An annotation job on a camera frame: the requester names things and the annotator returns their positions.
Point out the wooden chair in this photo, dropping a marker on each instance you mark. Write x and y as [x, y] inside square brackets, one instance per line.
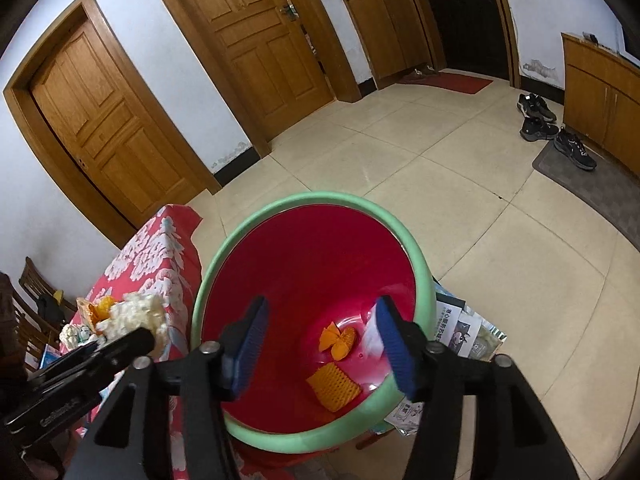
[36, 286]
[34, 333]

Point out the grey floor mat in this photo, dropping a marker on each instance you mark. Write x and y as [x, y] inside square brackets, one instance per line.
[607, 189]

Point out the left wooden door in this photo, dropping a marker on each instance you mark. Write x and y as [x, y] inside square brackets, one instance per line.
[97, 128]

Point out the red bin with green rim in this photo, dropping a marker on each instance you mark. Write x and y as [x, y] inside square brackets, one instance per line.
[319, 258]

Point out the yellow foam fruit net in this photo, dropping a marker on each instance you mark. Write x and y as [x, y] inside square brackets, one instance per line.
[92, 313]

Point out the wooden door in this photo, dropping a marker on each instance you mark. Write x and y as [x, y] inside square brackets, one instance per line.
[274, 62]
[97, 128]

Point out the white tissue ball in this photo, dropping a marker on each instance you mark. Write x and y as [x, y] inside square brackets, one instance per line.
[137, 310]

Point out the orange peel pieces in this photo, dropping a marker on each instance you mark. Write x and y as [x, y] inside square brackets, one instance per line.
[338, 342]

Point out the newspapers on floor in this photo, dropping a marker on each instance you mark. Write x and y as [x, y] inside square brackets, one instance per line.
[460, 329]

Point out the right wooden door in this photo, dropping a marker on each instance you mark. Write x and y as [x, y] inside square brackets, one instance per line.
[274, 62]

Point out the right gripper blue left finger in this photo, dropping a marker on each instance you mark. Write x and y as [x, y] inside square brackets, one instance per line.
[242, 342]

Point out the red floral tablecloth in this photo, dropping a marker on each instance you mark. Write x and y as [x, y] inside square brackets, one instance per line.
[160, 260]

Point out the red doormat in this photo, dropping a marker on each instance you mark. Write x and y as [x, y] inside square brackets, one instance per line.
[453, 82]

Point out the black sneaker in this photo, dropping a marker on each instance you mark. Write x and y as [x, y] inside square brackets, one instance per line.
[571, 146]
[533, 106]
[535, 129]

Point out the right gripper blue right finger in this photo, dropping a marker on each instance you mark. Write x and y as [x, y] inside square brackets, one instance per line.
[404, 344]

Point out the wooden shoe cabinet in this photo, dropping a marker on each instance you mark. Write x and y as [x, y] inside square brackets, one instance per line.
[602, 99]

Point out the blue milk carton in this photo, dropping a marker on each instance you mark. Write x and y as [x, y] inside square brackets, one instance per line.
[49, 355]

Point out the low wooden cabinet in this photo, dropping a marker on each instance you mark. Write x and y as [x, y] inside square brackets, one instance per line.
[392, 37]

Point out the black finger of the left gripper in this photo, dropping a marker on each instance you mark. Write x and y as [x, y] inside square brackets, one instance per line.
[97, 362]

